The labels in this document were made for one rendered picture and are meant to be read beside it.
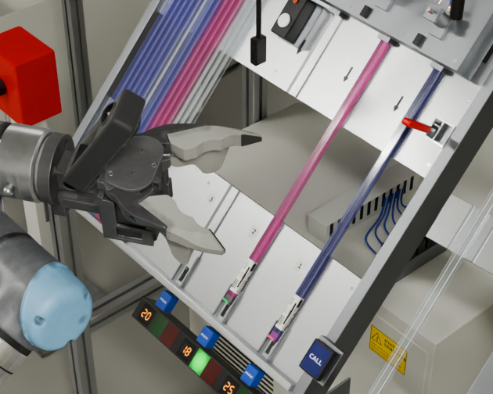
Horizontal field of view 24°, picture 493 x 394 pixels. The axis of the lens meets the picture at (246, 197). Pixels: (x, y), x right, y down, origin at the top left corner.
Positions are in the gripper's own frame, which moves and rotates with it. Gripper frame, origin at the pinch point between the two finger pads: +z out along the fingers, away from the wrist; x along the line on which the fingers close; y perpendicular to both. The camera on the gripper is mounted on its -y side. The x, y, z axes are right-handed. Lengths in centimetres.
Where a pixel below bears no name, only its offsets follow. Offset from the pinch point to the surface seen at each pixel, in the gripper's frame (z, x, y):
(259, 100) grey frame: -23, -103, 89
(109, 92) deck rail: -44, -73, 64
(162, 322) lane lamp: -24, -35, 78
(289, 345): 0, -28, 67
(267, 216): -8, -47, 60
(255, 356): -5, -26, 69
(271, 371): -2, -24, 68
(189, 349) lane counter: -18, -31, 77
